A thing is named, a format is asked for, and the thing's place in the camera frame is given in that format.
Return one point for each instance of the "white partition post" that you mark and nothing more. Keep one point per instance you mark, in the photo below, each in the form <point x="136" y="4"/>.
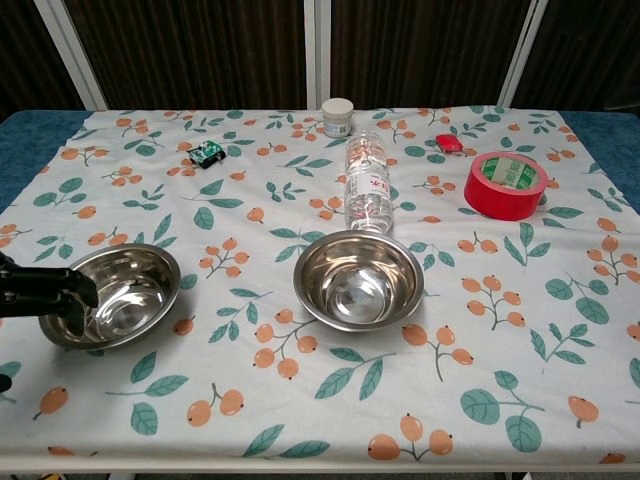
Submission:
<point x="522" y="55"/>
<point x="70" y="55"/>
<point x="318" y="50"/>

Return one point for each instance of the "white lidded jar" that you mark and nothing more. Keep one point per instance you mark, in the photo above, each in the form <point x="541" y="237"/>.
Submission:
<point x="337" y="120"/>

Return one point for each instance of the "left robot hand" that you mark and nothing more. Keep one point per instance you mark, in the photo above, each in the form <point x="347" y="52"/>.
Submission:
<point x="45" y="292"/>

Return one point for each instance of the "floral fruit print tablecloth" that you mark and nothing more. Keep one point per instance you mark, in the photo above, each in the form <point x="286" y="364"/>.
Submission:
<point x="260" y="390"/>

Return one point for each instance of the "clear plastic water bottle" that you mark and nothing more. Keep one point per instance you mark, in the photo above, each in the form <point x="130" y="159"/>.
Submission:
<point x="367" y="190"/>

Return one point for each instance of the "red tape roll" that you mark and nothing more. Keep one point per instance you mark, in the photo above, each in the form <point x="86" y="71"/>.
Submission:
<point x="492" y="197"/>

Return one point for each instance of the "small green black block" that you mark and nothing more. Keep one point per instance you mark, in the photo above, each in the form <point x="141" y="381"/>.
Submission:
<point x="205" y="152"/>

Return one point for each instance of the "small red block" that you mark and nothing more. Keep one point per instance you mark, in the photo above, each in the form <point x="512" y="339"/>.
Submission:
<point x="448" y="142"/>

